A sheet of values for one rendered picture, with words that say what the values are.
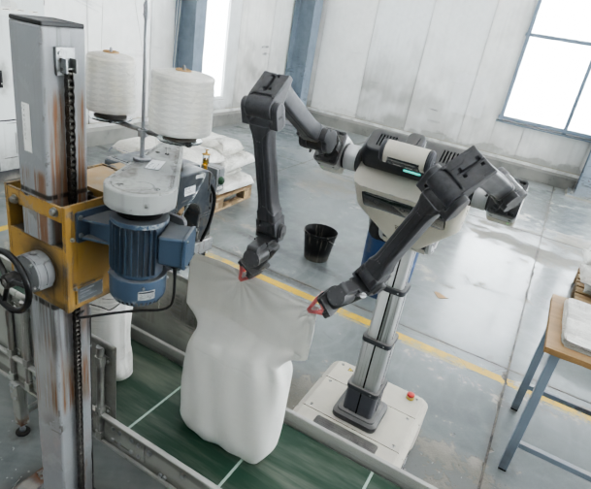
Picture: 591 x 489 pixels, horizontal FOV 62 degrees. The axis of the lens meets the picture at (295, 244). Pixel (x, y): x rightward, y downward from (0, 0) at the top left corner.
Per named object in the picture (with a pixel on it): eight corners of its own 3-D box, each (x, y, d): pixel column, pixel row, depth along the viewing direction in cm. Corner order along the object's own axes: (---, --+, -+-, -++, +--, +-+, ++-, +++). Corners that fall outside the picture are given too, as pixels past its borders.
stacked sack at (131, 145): (193, 155, 484) (195, 140, 478) (142, 164, 431) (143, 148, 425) (161, 143, 503) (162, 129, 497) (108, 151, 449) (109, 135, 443)
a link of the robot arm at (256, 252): (287, 223, 148) (263, 214, 151) (267, 236, 139) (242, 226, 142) (282, 257, 153) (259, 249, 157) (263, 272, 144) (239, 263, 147)
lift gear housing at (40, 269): (56, 291, 134) (54, 255, 130) (38, 299, 130) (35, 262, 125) (31, 277, 138) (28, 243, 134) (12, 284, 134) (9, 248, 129)
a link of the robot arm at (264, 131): (286, 99, 123) (249, 91, 127) (274, 108, 119) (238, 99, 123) (290, 233, 151) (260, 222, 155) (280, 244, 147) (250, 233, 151)
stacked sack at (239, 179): (255, 186, 537) (257, 173, 531) (218, 200, 482) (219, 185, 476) (224, 176, 554) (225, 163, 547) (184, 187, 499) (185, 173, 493)
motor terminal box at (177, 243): (195, 262, 139) (198, 225, 134) (185, 280, 129) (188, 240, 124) (167, 257, 139) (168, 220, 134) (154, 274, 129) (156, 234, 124)
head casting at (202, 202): (211, 237, 185) (218, 160, 172) (165, 257, 164) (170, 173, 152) (150, 212, 196) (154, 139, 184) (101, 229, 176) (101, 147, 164)
